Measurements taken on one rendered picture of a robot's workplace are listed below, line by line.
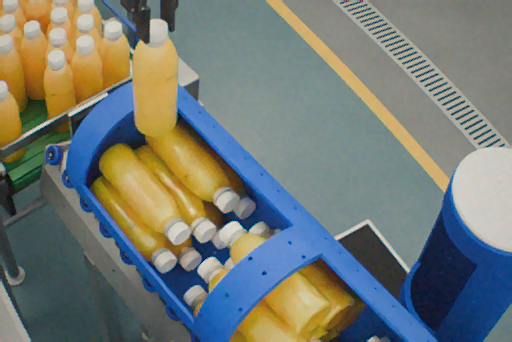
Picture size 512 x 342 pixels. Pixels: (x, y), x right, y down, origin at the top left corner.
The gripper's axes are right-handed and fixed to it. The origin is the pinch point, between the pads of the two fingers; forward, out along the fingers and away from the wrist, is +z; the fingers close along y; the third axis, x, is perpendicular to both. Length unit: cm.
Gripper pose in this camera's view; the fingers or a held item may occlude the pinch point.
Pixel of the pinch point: (155, 16)
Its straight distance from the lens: 116.4
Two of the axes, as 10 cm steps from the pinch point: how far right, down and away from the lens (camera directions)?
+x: -6.4, -6.4, 4.4
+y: 7.7, -4.6, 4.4
